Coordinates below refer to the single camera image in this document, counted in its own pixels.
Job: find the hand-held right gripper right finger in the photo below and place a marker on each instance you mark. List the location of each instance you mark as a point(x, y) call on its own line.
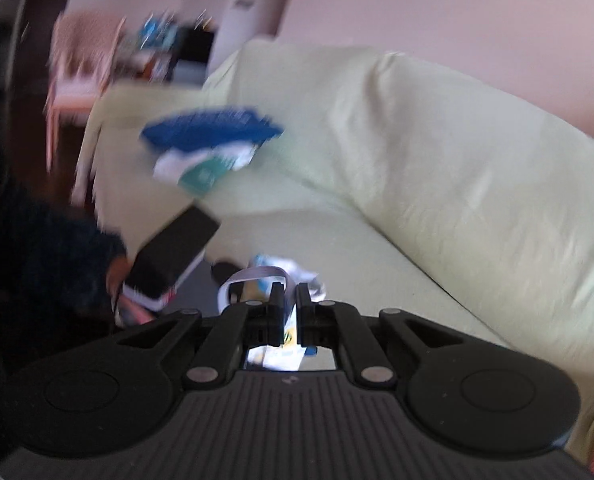
point(304, 310)

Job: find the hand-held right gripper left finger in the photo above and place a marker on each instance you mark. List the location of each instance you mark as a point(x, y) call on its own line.
point(276, 310)

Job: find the white cartoon-print shopping bag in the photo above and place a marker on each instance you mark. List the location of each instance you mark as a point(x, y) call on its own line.
point(307, 275)

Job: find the person's left forearm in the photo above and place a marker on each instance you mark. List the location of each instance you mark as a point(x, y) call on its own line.
point(52, 270)

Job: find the white green-print shopping bag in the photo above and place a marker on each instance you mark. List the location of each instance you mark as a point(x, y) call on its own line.
point(202, 175)

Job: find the white blue-print shopping bag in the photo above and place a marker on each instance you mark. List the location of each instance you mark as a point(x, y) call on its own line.
point(169, 164)

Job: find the blue shopping bag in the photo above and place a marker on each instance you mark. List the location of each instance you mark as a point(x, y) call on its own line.
point(207, 127)

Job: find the light green sofa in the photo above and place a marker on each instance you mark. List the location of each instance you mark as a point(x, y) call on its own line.
point(402, 160)

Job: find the cluttered dark shelf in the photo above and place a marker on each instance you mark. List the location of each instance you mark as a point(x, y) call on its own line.
point(192, 50)

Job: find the pink chair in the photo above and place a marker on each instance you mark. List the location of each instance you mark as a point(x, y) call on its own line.
point(82, 45)

